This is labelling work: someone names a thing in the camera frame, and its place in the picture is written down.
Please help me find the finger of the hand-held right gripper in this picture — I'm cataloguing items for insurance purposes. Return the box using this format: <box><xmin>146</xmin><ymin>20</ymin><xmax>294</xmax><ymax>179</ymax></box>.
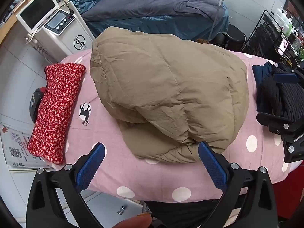
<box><xmin>256</xmin><ymin>113</ymin><xmax>300</xmax><ymax>133</ymax></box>
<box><xmin>273</xmin><ymin>67</ymin><xmax>304</xmax><ymax>83</ymax></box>

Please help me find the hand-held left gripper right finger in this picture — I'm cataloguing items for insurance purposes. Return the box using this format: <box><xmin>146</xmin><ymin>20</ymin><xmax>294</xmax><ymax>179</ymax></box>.
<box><xmin>198</xmin><ymin>141</ymin><xmax>278</xmax><ymax>228</ymax></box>

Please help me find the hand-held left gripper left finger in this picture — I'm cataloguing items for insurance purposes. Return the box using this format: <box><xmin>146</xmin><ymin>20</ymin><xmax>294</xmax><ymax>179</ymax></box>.
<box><xmin>26</xmin><ymin>142</ymin><xmax>106</xmax><ymax>228</ymax></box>

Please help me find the tan puffer jacket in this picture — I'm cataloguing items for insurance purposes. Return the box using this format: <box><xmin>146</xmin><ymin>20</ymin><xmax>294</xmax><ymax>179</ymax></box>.
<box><xmin>90</xmin><ymin>26</ymin><xmax>250</xmax><ymax>165</ymax></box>

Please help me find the person's left hand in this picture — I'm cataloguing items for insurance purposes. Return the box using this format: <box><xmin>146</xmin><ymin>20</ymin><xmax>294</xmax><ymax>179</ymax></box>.
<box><xmin>114</xmin><ymin>214</ymin><xmax>152</xmax><ymax>228</ymax></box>

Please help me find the black knitted sweater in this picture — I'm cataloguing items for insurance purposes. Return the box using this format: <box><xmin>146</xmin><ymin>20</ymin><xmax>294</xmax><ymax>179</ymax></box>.
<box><xmin>260</xmin><ymin>64</ymin><xmax>304</xmax><ymax>124</ymax></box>

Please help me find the navy folded garment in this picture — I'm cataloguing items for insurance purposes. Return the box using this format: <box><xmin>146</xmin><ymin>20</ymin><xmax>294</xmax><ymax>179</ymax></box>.
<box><xmin>252</xmin><ymin>62</ymin><xmax>273</xmax><ymax>112</ymax></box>

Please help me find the pink polka dot bed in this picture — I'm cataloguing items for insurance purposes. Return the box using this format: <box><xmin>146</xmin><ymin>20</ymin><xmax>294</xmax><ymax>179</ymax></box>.
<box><xmin>56</xmin><ymin>49</ymin><xmax>304</xmax><ymax>203</ymax></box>

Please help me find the red panel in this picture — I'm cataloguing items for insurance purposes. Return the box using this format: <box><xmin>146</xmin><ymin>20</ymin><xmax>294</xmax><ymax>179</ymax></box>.
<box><xmin>273</xmin><ymin>161</ymin><xmax>304</xmax><ymax>221</ymax></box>

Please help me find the white cabinet with metal latch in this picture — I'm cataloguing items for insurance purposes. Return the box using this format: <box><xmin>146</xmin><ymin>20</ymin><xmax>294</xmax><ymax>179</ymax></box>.
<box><xmin>81</xmin><ymin>190</ymin><xmax>145</xmax><ymax>228</ymax></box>

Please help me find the row of bottles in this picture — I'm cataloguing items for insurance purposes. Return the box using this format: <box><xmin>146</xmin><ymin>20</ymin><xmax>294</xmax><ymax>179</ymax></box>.
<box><xmin>273</xmin><ymin>1</ymin><xmax>304</xmax><ymax>60</ymax></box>

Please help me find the red floral pillow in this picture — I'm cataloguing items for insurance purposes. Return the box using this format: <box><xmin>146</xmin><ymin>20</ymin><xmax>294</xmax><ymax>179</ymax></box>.
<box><xmin>27</xmin><ymin>62</ymin><xmax>86</xmax><ymax>165</ymax></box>

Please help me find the black round stool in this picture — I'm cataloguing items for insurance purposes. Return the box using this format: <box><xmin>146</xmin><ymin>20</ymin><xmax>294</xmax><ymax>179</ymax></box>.
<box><xmin>214</xmin><ymin>25</ymin><xmax>247</xmax><ymax>51</ymax></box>

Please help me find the printed sign board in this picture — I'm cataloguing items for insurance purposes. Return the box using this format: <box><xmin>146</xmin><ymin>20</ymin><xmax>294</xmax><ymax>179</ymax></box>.
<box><xmin>0</xmin><ymin>123</ymin><xmax>54</xmax><ymax>171</ymax></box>

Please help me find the black round device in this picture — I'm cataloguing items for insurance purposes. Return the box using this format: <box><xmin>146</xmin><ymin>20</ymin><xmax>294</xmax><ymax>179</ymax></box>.
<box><xmin>29</xmin><ymin>87</ymin><xmax>46</xmax><ymax>124</ymax></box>

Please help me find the white machine with screen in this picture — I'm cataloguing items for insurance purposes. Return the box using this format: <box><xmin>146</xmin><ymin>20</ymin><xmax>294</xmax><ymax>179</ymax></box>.
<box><xmin>16</xmin><ymin>0</ymin><xmax>97</xmax><ymax>57</ymax></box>

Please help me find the blue skirted massage bed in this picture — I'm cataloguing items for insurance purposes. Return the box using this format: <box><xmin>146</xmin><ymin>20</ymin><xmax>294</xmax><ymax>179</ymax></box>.
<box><xmin>87</xmin><ymin>13</ymin><xmax>230</xmax><ymax>41</ymax></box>

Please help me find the wooden shelf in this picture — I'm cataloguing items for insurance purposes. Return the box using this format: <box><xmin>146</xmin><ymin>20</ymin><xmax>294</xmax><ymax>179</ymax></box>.
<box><xmin>0</xmin><ymin>0</ymin><xmax>64</xmax><ymax>45</ymax></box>

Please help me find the grey quilt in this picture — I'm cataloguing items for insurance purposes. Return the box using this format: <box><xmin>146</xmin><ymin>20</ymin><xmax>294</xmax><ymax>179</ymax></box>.
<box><xmin>81</xmin><ymin>0</ymin><xmax>228</xmax><ymax>22</ymax></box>

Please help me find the black wire rack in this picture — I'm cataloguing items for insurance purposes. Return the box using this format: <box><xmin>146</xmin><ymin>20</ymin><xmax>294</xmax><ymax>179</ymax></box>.
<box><xmin>242</xmin><ymin>9</ymin><xmax>304</xmax><ymax>63</ymax></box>

